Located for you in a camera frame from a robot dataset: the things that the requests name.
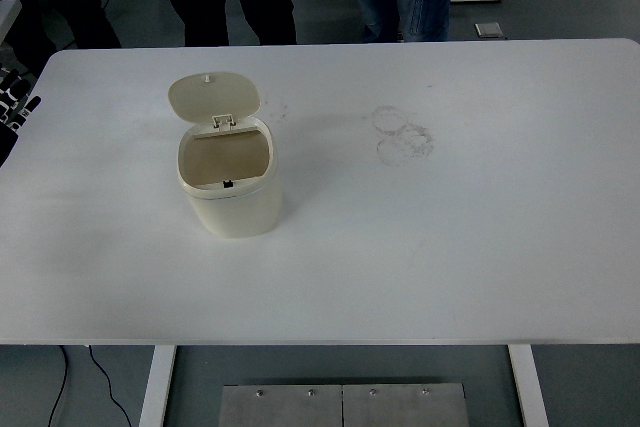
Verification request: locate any white side table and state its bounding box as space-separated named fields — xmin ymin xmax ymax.
xmin=0 ymin=0 xmax=23 ymax=44

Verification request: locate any white table leg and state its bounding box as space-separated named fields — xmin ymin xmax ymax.
xmin=138 ymin=345 xmax=178 ymax=427
xmin=508 ymin=345 xmax=552 ymax=427

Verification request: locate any black floor cable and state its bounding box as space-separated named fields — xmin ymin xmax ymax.
xmin=47 ymin=345 xmax=70 ymax=427
xmin=88 ymin=345 xmax=134 ymax=427

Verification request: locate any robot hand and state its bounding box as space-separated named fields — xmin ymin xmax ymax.
xmin=0 ymin=64 xmax=43 ymax=168

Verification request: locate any cream lidded trash bin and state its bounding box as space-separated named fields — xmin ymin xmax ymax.
xmin=167 ymin=71 xmax=284 ymax=239

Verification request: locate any grey metal plate with screws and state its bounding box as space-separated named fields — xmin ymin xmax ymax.
xmin=342 ymin=382 xmax=471 ymax=427
xmin=218 ymin=383 xmax=344 ymax=427

